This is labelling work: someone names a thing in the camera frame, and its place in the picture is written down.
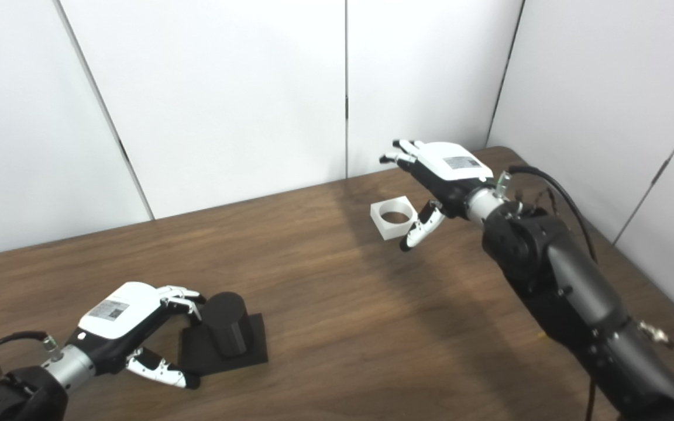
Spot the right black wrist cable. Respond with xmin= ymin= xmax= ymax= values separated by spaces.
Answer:
xmin=507 ymin=165 xmax=598 ymax=264

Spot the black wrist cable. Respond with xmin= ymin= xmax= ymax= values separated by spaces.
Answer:
xmin=0 ymin=331 xmax=60 ymax=372
xmin=507 ymin=165 xmax=598 ymax=264

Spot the black peg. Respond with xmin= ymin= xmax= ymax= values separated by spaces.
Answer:
xmin=178 ymin=292 xmax=269 ymax=377

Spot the white square piece with hole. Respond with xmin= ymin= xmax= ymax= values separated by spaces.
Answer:
xmin=370 ymin=196 xmax=419 ymax=240

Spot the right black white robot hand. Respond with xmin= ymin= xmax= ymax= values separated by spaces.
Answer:
xmin=379 ymin=139 xmax=494 ymax=252

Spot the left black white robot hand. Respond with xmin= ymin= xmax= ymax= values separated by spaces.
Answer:
xmin=67 ymin=282 xmax=207 ymax=389

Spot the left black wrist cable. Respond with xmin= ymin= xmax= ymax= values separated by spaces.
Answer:
xmin=0 ymin=331 xmax=60 ymax=372

